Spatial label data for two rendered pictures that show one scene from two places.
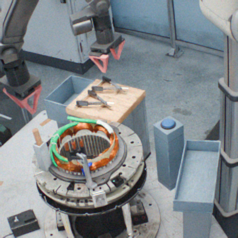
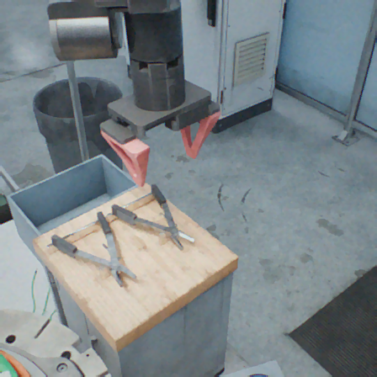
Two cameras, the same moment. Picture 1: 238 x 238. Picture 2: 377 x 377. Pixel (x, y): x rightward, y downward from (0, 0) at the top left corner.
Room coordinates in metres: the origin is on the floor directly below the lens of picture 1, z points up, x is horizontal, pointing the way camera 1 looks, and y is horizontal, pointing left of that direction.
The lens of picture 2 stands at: (0.95, -0.13, 1.51)
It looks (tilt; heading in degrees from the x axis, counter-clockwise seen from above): 39 degrees down; 13
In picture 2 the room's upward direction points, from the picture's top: straight up
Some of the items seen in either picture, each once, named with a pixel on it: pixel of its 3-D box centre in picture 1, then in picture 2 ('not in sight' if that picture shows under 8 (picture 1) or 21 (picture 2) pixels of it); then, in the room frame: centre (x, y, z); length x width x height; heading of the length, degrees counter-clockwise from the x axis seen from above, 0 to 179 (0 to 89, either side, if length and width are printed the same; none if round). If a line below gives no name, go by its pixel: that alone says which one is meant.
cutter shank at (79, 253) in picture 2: (96, 103); (96, 260); (1.29, 0.06, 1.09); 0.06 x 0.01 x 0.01; 78
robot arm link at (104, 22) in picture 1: (99, 19); (147, 29); (1.39, 0.01, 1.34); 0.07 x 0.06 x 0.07; 103
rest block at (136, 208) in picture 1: (135, 204); not in sight; (1.05, -0.01, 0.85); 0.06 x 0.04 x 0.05; 7
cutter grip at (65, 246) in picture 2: (82, 103); (64, 246); (1.30, 0.11, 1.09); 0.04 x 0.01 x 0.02; 68
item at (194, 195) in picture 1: (198, 203); not in sight; (0.94, -0.20, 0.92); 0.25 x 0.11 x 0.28; 161
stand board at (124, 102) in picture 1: (105, 101); (133, 254); (1.34, 0.03, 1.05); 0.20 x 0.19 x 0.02; 53
